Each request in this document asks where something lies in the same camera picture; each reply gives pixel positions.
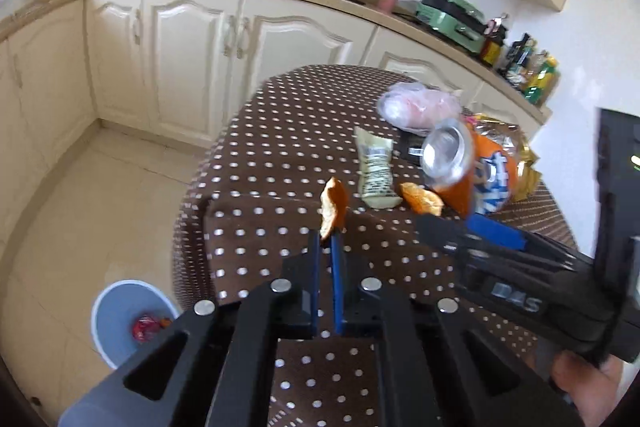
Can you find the cream lower kitchen cabinets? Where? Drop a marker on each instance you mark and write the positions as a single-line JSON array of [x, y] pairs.
[[185, 57]]

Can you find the red wrapper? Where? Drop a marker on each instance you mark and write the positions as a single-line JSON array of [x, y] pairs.
[[145, 329]]

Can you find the pale printed snack packet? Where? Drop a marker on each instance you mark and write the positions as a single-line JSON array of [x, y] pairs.
[[376, 167]]

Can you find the orange peel piece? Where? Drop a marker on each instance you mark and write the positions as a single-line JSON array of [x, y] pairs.
[[334, 207], [422, 199]]

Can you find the dark sauce bottle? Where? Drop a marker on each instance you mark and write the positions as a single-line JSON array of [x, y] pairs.
[[525, 67], [512, 54]]

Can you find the blue-grey trash bin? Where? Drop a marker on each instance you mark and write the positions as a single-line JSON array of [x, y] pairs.
[[112, 322]]

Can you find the person's right hand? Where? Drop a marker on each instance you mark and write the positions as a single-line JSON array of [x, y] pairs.
[[585, 387]]

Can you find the orange drink can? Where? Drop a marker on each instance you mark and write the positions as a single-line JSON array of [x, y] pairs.
[[480, 179]]

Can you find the brown polka dot tablecloth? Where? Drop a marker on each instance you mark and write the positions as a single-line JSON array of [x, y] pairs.
[[260, 207]]

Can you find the clear plastic bag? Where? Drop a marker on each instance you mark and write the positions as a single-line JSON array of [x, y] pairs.
[[420, 107]]

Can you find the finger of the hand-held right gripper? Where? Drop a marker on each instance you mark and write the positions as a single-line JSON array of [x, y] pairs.
[[442, 234], [495, 230]]

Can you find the gold foil wrapper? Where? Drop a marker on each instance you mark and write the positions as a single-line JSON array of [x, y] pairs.
[[527, 177]]

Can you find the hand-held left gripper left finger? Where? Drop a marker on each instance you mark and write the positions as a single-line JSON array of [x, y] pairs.
[[315, 287]]

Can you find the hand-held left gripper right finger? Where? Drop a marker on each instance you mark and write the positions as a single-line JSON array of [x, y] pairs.
[[336, 287]]

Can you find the green bottle yellow cap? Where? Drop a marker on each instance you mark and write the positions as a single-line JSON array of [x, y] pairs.
[[542, 79]]

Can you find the black wrapper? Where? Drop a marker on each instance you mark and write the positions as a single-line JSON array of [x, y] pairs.
[[411, 152]]

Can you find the green electric cooker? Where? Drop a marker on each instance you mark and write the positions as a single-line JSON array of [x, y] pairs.
[[450, 22]]

